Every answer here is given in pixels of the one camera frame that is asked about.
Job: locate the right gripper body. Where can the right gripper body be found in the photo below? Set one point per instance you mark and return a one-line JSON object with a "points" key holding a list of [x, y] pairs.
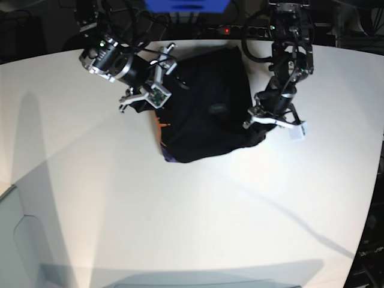
{"points": [[138, 74]]}

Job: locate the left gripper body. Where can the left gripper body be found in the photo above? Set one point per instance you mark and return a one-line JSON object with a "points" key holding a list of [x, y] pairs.
{"points": [[273, 109]]}

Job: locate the black T-shirt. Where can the black T-shirt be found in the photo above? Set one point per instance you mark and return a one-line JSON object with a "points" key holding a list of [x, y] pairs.
{"points": [[207, 120]]}

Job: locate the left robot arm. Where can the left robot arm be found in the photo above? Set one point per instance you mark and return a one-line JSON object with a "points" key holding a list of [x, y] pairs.
{"points": [[292, 31]]}

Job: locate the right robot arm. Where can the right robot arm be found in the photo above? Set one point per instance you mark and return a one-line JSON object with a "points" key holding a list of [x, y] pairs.
{"points": [[106, 40]]}

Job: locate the blue plastic box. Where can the blue plastic box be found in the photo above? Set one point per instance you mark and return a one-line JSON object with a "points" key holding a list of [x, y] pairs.
{"points": [[178, 6]]}

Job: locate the black power strip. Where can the black power strip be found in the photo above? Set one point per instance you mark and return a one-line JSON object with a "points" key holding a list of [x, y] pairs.
{"points": [[236, 31]]}

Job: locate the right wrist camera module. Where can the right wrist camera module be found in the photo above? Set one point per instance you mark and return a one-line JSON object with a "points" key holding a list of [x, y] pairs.
{"points": [[157, 95]]}

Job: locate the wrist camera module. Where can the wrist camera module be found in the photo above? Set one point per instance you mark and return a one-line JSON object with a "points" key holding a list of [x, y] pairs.
{"points": [[298, 132], [157, 95]]}

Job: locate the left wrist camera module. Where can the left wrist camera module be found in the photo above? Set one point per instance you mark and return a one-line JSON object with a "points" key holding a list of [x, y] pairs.
{"points": [[298, 132]]}

